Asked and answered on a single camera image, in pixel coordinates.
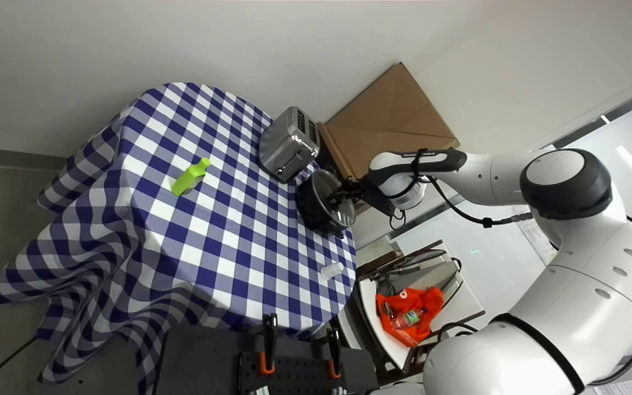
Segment glass lid with black knob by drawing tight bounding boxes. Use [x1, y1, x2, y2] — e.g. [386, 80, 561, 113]
[310, 169, 360, 230]

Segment silver toaster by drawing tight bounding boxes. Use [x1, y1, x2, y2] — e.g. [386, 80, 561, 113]
[257, 105, 322, 185]

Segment thin black camera cable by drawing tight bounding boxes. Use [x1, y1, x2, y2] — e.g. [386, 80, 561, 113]
[410, 150, 533, 228]

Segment black clamp with orange handle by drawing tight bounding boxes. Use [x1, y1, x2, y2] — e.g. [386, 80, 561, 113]
[257, 314, 280, 378]
[325, 325, 347, 383]

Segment black cooking pot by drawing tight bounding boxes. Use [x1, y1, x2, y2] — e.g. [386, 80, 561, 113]
[295, 169, 360, 240]

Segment thick black cable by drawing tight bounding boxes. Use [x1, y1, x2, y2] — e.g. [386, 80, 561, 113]
[424, 312, 598, 395]

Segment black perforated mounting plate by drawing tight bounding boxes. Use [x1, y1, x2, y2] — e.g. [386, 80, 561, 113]
[235, 349, 377, 395]

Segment plastic drink bottle green label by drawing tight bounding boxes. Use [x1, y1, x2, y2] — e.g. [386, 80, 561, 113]
[395, 309, 424, 329]

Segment orange bag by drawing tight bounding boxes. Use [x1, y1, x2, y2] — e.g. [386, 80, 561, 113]
[374, 285, 448, 349]

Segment small white bottle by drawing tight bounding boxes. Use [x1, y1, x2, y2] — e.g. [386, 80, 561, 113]
[321, 259, 350, 285]

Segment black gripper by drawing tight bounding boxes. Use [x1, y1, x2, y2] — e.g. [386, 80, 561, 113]
[328, 179, 408, 225]

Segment large brown cardboard box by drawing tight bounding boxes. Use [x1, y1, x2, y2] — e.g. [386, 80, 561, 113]
[319, 62, 461, 185]

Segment blue white checkered tablecloth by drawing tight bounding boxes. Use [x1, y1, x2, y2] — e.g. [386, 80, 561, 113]
[0, 80, 360, 387]

